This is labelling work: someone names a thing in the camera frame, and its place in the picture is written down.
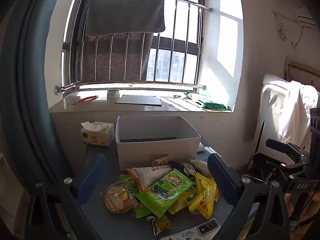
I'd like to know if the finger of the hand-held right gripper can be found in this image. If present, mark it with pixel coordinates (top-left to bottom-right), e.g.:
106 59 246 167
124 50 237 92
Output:
252 152 313 181
265 138 312 167

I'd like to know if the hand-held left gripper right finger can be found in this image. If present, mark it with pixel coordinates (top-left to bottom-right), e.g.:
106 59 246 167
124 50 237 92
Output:
207 153 292 240

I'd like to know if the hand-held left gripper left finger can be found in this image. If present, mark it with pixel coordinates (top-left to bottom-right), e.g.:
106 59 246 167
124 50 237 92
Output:
25 154 108 240

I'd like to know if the white crinkled snack packet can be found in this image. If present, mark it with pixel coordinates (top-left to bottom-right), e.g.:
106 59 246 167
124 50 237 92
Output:
190 159 213 179

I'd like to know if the yellow red-print snack packet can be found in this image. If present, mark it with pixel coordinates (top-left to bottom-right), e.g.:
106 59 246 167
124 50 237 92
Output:
189 172 217 219

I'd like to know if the round bread packet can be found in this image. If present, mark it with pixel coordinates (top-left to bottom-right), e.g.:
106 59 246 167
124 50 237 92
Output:
101 183 137 214

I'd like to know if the dark snack packet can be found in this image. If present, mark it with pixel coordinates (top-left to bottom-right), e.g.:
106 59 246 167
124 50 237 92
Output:
168 160 197 180

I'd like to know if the white cardboard box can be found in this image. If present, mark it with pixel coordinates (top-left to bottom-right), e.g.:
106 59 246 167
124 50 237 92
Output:
115 115 202 172

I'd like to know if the white padded panel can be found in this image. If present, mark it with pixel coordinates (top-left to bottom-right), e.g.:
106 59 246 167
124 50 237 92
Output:
250 74 300 170

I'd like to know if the white towel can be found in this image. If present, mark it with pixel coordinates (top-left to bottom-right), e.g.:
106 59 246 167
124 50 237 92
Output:
277 80 320 148

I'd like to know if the tissue pack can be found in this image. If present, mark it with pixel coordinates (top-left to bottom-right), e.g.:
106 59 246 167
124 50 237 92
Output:
80 121 115 147

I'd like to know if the smartphone with cartoon case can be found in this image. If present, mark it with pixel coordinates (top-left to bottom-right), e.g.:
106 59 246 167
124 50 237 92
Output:
157 217 222 240

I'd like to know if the white orange-edged snack packet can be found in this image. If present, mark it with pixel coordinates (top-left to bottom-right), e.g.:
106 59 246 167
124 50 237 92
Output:
127 164 173 192

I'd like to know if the small peanut snack packet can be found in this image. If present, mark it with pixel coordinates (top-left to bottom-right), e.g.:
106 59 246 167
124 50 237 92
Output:
152 154 169 167

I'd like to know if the small olive snack packet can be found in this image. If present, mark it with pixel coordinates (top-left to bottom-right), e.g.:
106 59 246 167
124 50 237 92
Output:
146 215 173 237

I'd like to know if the green plastic bag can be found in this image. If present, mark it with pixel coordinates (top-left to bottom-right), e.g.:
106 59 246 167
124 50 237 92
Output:
184 92 230 112

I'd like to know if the red-orange hand tool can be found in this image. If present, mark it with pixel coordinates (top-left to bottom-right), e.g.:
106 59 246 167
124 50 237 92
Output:
72 95 99 105

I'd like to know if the tape roll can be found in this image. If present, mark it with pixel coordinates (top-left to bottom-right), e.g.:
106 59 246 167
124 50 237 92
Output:
107 89 120 102

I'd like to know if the black flat board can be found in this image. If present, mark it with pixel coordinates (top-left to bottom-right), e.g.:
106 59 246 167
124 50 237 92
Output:
114 94 163 106

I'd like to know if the teal curtain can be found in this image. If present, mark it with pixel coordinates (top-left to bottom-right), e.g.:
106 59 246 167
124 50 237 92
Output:
0 0 75 185

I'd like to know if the brown hanging cloth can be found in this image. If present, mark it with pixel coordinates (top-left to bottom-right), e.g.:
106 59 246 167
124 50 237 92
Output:
77 32 154 83

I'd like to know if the grey towel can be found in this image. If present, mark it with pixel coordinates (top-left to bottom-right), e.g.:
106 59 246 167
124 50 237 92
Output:
85 0 166 37

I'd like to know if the wooden frame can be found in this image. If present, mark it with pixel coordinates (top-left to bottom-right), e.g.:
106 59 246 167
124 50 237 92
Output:
284 59 320 82

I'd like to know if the steel window guard rail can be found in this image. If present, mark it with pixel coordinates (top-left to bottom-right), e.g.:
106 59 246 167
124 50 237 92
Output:
55 0 213 95

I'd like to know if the wall cord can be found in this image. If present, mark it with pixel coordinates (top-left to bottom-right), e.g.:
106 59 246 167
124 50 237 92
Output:
272 10 306 50

